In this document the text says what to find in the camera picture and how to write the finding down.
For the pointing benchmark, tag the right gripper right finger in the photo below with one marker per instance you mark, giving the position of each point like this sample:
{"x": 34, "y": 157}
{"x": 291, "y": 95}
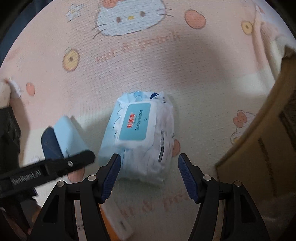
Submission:
{"x": 241, "y": 218}

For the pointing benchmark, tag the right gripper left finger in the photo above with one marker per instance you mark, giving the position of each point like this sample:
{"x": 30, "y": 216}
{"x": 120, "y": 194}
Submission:
{"x": 57, "y": 220}

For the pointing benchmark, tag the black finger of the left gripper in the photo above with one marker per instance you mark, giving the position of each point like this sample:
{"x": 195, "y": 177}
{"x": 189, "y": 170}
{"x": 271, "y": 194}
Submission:
{"x": 61, "y": 167}

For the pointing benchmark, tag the dark blue denim case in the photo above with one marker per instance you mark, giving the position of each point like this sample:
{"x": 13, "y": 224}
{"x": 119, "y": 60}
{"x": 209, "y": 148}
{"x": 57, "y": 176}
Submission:
{"x": 50, "y": 145}

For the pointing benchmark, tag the light blue glasses case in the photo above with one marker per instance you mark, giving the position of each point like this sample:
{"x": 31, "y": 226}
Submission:
{"x": 68, "y": 138}

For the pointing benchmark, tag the baby wipes pack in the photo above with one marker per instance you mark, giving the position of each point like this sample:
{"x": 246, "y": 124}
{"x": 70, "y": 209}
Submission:
{"x": 141, "y": 130}

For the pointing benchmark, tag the orange white small box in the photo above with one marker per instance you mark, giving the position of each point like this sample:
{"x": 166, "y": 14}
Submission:
{"x": 117, "y": 226}

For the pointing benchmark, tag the cardboard box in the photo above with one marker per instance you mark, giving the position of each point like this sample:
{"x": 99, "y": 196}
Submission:
{"x": 263, "y": 159}

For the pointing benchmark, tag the pink Hello Kitty blanket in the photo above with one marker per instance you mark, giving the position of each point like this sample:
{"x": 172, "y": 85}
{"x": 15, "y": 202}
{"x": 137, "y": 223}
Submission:
{"x": 217, "y": 62}

